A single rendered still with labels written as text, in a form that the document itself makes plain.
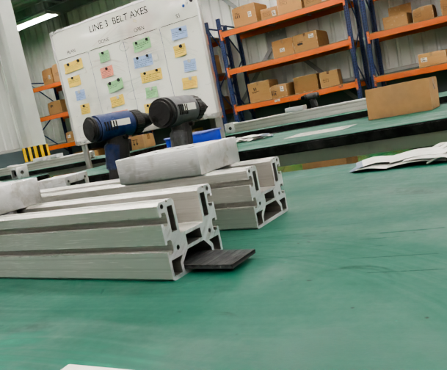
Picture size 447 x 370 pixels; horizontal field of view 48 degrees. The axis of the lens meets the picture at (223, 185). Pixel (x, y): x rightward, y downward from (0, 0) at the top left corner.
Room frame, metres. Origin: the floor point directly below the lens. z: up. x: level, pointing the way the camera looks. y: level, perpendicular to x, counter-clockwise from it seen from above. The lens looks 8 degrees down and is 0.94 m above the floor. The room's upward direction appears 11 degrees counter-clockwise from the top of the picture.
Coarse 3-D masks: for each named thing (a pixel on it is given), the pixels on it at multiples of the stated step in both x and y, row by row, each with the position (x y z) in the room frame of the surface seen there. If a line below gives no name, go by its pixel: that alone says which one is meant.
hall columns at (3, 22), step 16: (0, 0) 8.76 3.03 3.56; (0, 16) 8.71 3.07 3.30; (0, 32) 8.94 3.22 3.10; (16, 32) 8.91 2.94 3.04; (0, 48) 8.87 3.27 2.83; (16, 48) 8.83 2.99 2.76; (16, 64) 8.76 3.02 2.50; (16, 80) 8.71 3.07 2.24; (16, 96) 8.94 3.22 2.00; (32, 96) 8.91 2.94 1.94; (16, 112) 8.87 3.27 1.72; (32, 112) 8.84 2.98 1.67; (32, 128) 8.76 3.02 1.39; (32, 144) 8.71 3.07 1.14; (32, 160) 8.73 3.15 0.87
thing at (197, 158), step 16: (192, 144) 0.82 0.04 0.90; (208, 144) 0.73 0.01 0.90; (224, 144) 0.76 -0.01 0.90; (128, 160) 0.77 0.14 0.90; (144, 160) 0.76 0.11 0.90; (160, 160) 0.74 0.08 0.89; (176, 160) 0.72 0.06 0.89; (192, 160) 0.71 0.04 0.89; (208, 160) 0.72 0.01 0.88; (224, 160) 0.76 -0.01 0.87; (128, 176) 0.78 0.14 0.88; (144, 176) 0.76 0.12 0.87; (160, 176) 0.74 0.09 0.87; (176, 176) 0.73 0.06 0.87
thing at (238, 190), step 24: (240, 168) 0.68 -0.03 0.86; (264, 168) 0.73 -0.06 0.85; (48, 192) 1.01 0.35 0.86; (72, 192) 0.86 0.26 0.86; (96, 192) 0.83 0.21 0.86; (120, 192) 0.80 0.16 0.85; (216, 192) 0.70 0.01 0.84; (240, 192) 0.68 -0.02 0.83; (264, 192) 0.70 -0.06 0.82; (240, 216) 0.68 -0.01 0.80; (264, 216) 0.72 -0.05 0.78
